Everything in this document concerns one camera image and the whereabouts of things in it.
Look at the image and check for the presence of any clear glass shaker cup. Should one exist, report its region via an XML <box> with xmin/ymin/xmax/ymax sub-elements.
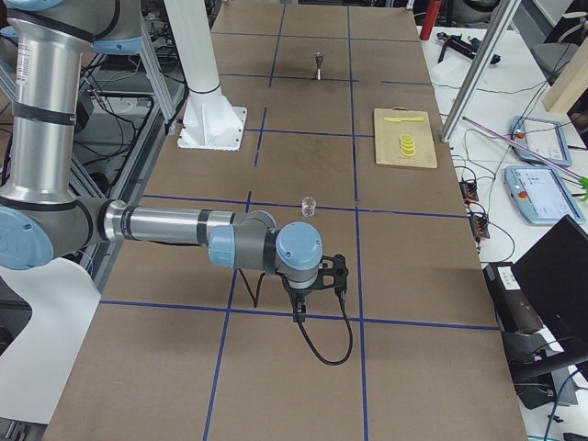
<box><xmin>301</xmin><ymin>197</ymin><xmax>316</xmax><ymax>218</ymax></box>

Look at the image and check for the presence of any teach pendant near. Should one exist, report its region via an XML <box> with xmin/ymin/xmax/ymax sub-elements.
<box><xmin>503</xmin><ymin>165</ymin><xmax>586</xmax><ymax>226</ymax></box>

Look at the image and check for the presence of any wooden plank stand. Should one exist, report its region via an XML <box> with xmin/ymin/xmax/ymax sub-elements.
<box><xmin>543</xmin><ymin>40</ymin><xmax>588</xmax><ymax>113</ymax></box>

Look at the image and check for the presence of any steel double jigger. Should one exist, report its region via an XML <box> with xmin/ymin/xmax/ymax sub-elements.
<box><xmin>314</xmin><ymin>52</ymin><xmax>323</xmax><ymax>81</ymax></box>

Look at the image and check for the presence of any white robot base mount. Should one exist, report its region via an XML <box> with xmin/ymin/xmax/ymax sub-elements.
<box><xmin>164</xmin><ymin>0</ymin><xmax>247</xmax><ymax>152</ymax></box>

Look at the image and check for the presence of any teach pendant far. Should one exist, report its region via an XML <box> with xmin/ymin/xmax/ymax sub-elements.
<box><xmin>510</xmin><ymin>116</ymin><xmax>568</xmax><ymax>160</ymax></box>

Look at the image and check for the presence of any teach pendant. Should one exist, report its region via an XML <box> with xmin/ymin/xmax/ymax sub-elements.
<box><xmin>503</xmin><ymin>165</ymin><xmax>586</xmax><ymax>226</ymax></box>
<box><xmin>510</xmin><ymin>116</ymin><xmax>568</xmax><ymax>160</ymax></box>

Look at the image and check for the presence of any yellow plastic knife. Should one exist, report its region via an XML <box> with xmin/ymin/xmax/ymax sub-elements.
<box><xmin>384</xmin><ymin>117</ymin><xmax>424</xmax><ymax>123</ymax></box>

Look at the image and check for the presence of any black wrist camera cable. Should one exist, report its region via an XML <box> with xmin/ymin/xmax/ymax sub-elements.
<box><xmin>291</xmin><ymin>288</ymin><xmax>354</xmax><ymax>367</ymax></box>

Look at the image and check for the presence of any red cylinder bottle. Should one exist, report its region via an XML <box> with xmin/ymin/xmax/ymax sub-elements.
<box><xmin>420</xmin><ymin>0</ymin><xmax>442</xmax><ymax>40</ymax></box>

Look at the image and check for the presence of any metal reacher grabber stick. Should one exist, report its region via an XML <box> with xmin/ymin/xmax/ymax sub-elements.
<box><xmin>462</xmin><ymin>117</ymin><xmax>587</xmax><ymax>190</ymax></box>

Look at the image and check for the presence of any black monitor on stand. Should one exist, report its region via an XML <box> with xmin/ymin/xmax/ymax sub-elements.
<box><xmin>483</xmin><ymin>215</ymin><xmax>587</xmax><ymax>409</ymax></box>

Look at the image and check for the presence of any bamboo cutting board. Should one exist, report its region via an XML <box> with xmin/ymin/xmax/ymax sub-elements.
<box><xmin>373</xmin><ymin>108</ymin><xmax>437</xmax><ymax>169</ymax></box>

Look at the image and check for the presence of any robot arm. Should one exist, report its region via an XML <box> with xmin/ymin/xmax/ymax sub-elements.
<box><xmin>1</xmin><ymin>1</ymin><xmax>326</xmax><ymax>294</ymax></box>

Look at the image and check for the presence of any black rod tool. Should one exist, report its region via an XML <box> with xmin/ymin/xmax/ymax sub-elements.
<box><xmin>436</xmin><ymin>32</ymin><xmax>482</xmax><ymax>63</ymax></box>

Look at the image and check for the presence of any aluminium frame post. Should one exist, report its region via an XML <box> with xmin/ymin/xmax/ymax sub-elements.
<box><xmin>440</xmin><ymin>0</ymin><xmax>521</xmax><ymax>142</ymax></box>

